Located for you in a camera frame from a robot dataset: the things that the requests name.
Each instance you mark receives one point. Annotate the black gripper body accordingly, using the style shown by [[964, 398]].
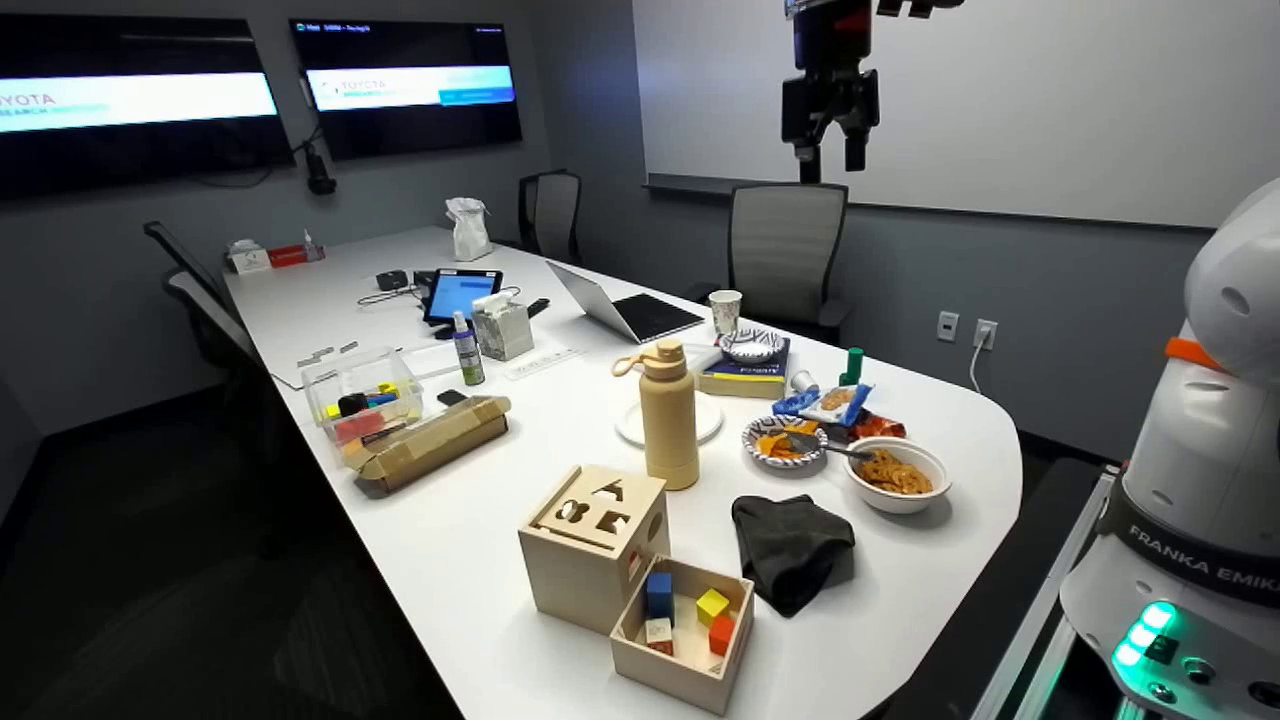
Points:
[[831, 104]]

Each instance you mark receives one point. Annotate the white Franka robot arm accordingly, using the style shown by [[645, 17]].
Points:
[[1201, 442]]

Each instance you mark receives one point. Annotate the patterned bowl of orange snacks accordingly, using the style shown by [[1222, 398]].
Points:
[[761, 454]]

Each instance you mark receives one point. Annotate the white bowl of pretzels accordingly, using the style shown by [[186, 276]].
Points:
[[920, 497]]

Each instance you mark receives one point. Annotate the grey mesh office chair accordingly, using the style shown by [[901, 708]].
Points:
[[208, 312], [787, 245], [553, 214], [180, 256]]

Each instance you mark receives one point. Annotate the paper coffee cup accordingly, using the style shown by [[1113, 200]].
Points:
[[726, 312]]

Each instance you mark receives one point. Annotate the small green bottle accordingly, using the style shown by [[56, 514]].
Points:
[[853, 365]]

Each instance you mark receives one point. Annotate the open grey laptop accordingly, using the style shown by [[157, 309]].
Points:
[[654, 318]]

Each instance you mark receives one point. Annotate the whiteboard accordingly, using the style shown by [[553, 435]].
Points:
[[1065, 93]]

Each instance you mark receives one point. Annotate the blue book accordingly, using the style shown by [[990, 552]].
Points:
[[742, 384]]

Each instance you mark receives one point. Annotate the blue snack bag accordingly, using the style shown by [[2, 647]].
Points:
[[853, 401]]

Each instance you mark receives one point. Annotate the red snack bag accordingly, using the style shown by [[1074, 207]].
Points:
[[884, 429]]

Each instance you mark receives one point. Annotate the tan water bottle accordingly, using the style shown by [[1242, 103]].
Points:
[[669, 426]]

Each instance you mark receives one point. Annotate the black marker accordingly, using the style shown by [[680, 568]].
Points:
[[536, 307]]

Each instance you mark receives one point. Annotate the white round plate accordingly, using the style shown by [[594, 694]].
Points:
[[629, 429]]

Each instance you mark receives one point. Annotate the white plastic bag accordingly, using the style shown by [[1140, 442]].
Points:
[[469, 230]]

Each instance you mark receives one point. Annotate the white tissue box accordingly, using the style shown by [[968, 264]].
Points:
[[502, 330]]

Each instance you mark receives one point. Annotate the tablet with blue screen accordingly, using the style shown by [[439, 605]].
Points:
[[463, 294]]

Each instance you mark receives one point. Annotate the dark grey cloth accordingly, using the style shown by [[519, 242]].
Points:
[[789, 544]]

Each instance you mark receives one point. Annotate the small spray bottle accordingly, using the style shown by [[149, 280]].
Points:
[[469, 358]]

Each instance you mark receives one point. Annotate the small black device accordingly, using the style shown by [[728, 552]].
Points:
[[425, 276], [388, 280]]

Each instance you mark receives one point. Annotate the yellow wooden block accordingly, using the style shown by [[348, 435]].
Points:
[[714, 605]]

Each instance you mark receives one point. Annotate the blue wooden block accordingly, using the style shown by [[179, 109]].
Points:
[[658, 592]]

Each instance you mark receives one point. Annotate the wooden shape sorter box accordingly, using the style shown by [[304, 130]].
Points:
[[572, 565]]

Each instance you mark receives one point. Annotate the orange wooden block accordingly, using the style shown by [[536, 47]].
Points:
[[721, 632]]

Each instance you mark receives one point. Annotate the red and white block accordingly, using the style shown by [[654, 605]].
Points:
[[662, 632]]

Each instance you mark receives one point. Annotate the clear plastic container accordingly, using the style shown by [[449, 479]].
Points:
[[360, 401]]

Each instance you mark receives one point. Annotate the flat red box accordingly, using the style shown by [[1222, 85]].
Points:
[[289, 255]]

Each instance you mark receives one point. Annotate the wooden block tray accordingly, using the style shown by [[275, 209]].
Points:
[[665, 674]]

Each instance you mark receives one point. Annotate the small white box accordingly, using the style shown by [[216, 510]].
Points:
[[249, 256]]

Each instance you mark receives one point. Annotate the white wall outlet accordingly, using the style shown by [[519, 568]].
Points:
[[984, 333], [945, 324]]

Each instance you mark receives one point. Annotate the wall monitor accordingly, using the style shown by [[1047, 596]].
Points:
[[134, 103], [400, 85]]

